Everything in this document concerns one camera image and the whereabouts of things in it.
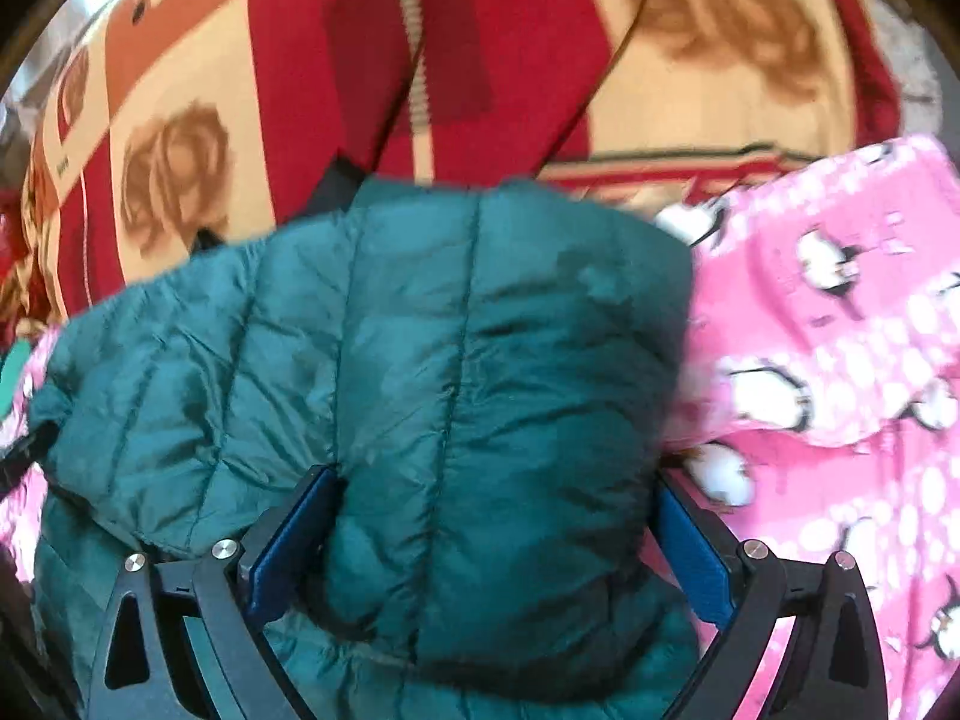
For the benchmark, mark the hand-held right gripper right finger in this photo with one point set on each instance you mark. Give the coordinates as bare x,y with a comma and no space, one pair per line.
694,551

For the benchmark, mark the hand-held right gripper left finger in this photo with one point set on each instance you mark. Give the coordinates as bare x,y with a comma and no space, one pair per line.
289,544

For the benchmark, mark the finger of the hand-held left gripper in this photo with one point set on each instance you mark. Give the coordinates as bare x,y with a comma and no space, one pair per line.
26,456

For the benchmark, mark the dark green puffer jacket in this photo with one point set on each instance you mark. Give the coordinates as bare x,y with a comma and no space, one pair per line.
450,360

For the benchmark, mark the bright green garment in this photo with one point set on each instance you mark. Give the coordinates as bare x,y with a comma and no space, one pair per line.
11,379

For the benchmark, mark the pink penguin blanket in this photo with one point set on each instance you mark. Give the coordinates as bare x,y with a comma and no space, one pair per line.
832,315

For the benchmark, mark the white lace cloth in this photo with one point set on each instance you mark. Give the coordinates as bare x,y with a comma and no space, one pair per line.
911,79

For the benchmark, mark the rose checkered blanket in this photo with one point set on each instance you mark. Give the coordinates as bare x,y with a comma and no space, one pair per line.
525,52

